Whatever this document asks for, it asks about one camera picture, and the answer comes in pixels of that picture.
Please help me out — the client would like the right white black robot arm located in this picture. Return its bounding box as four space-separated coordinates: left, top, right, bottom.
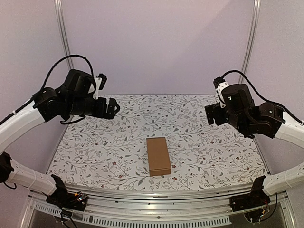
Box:
205 82 304 207

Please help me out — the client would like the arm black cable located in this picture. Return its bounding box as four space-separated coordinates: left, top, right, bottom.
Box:
222 70 304 125
0 54 95 125

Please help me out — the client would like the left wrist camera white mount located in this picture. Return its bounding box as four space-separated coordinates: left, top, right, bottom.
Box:
88 73 107 100

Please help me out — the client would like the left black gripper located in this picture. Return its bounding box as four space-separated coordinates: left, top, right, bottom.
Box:
66 96 120 119

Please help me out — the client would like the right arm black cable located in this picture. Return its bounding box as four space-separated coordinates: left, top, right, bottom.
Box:
222 70 304 125

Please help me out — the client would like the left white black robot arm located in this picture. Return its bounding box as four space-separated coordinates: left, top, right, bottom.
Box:
0 69 120 206

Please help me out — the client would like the brown cardboard box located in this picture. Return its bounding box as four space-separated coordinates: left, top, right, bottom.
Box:
146 137 171 177

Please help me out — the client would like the floral patterned table mat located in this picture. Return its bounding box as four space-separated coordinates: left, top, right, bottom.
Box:
48 95 268 191

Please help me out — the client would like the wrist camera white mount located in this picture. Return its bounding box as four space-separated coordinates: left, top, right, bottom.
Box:
88 73 107 100
213 77 229 108

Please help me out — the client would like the left aluminium corner post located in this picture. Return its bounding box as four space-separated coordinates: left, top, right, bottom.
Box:
54 0 71 56

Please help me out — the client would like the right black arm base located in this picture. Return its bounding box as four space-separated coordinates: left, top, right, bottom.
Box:
229 176 270 212

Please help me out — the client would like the aluminium front rail frame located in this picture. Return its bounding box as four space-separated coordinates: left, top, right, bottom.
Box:
20 184 296 228

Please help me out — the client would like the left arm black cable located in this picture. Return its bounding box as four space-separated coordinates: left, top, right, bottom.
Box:
0 54 95 125

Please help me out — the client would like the aluminium corner post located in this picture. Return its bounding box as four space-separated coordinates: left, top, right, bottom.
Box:
54 0 71 56
242 0 261 74

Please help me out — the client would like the right aluminium corner post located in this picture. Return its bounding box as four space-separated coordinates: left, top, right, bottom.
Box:
242 0 261 74

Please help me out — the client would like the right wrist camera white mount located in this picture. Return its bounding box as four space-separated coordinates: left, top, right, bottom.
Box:
213 77 229 108

